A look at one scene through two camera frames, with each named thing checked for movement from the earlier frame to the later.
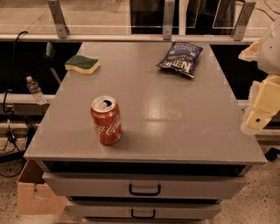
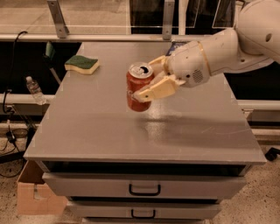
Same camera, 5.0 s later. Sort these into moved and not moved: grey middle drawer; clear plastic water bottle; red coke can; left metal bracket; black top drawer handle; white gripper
Moved: red coke can; white gripper
Not moved: black top drawer handle; clear plastic water bottle; grey middle drawer; left metal bracket
